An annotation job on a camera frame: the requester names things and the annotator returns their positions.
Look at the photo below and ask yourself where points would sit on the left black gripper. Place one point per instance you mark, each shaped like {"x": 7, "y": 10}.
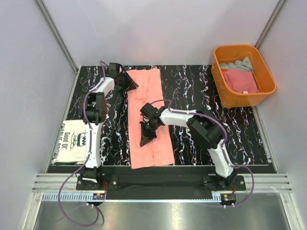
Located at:
{"x": 128, "y": 86}

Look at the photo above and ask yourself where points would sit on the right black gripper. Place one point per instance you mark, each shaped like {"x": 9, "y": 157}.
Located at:
{"x": 146, "y": 137}

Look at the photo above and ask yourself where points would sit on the salmon pink t-shirt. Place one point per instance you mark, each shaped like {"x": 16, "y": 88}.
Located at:
{"x": 150, "y": 142}

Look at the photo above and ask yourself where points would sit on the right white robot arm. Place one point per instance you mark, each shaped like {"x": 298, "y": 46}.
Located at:
{"x": 202, "y": 126}

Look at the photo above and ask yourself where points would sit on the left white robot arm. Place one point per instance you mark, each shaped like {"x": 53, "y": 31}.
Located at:
{"x": 94, "y": 108}

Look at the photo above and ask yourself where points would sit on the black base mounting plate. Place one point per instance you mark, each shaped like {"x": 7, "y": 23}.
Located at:
{"x": 211, "y": 182}

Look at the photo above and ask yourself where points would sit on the folded white printed t-shirt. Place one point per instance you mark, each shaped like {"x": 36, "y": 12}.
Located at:
{"x": 71, "y": 146}

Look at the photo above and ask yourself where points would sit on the dark pink t-shirt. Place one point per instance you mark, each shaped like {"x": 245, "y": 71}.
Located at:
{"x": 240, "y": 81}

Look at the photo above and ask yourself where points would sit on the orange plastic bin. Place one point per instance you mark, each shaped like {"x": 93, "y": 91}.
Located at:
{"x": 262, "y": 76}

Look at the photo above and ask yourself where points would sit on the grey t-shirt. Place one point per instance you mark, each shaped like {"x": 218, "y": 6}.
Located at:
{"x": 244, "y": 65}

